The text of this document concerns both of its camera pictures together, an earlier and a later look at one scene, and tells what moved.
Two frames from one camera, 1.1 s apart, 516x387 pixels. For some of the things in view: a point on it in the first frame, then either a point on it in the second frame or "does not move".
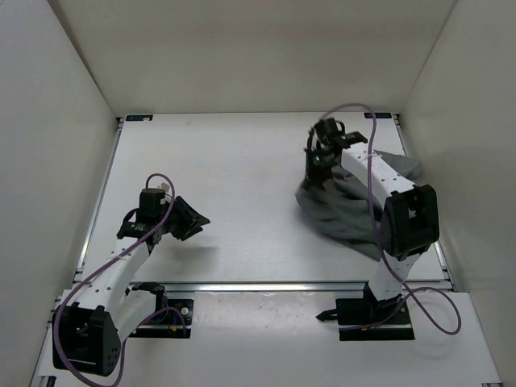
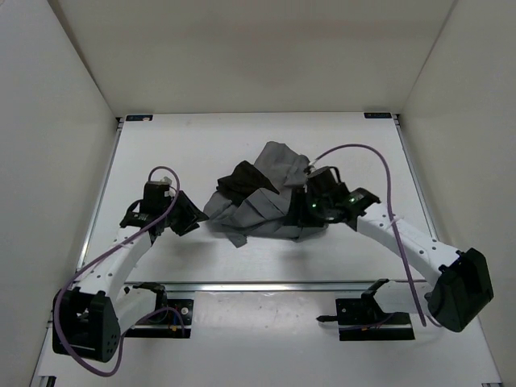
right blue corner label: (378, 115) does not move
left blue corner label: (139, 118) does not move
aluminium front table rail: (265, 286) does not move
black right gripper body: (318, 166) → (317, 211)
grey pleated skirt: (342, 210) → (264, 213)
